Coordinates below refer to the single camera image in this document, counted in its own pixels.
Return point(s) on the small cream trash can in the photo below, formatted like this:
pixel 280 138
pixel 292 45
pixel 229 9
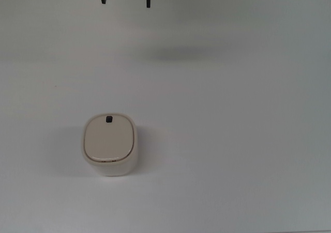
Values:
pixel 110 142

